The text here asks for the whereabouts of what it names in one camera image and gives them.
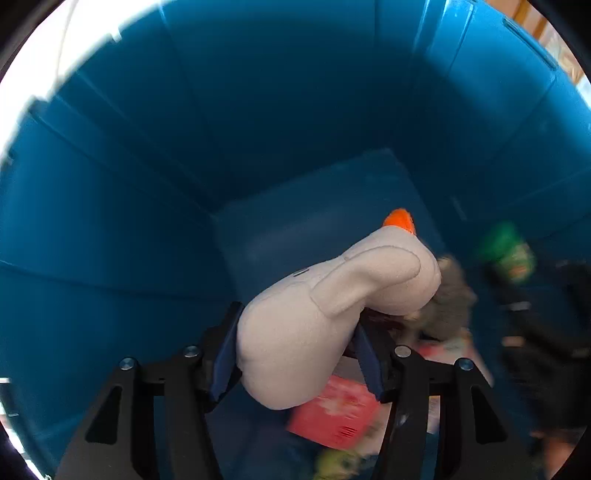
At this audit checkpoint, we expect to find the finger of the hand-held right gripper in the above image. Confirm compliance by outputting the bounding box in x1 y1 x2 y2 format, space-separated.
487 263 591 352

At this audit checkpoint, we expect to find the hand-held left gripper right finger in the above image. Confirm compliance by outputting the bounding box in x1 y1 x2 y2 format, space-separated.
352 322 532 480

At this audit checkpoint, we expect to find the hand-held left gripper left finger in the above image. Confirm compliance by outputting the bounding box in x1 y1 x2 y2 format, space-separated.
55 301 245 480

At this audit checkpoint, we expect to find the white goose plush toy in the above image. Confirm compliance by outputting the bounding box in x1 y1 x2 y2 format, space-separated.
235 209 441 411

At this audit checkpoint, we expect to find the beige fuzzy plush toy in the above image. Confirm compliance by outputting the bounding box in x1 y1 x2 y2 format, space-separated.
409 256 478 342

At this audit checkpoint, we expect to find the blue plastic storage bin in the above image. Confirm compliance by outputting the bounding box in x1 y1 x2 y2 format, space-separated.
0 0 591 480

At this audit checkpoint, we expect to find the pink floral tissue pack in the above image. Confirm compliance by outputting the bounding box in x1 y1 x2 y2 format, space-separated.
287 375 384 449

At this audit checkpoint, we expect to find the green one-eyed monster toy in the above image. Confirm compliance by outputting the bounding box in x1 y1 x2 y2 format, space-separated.
316 449 370 480

